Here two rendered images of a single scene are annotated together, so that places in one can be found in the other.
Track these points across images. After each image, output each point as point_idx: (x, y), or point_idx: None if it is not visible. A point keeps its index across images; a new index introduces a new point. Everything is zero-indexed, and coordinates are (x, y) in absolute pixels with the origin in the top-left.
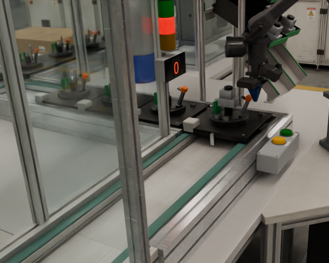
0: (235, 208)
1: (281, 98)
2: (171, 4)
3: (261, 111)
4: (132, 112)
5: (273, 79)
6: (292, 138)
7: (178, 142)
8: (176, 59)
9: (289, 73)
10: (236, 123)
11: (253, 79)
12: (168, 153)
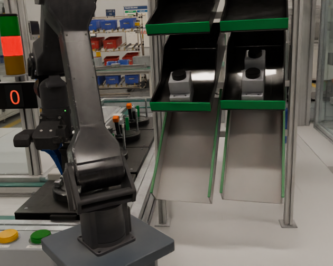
0: None
1: (318, 231)
2: (1, 21)
3: (135, 206)
4: None
5: (34, 144)
6: (24, 246)
7: (24, 186)
8: (15, 87)
9: (266, 181)
10: (55, 195)
11: (24, 133)
12: (2, 189)
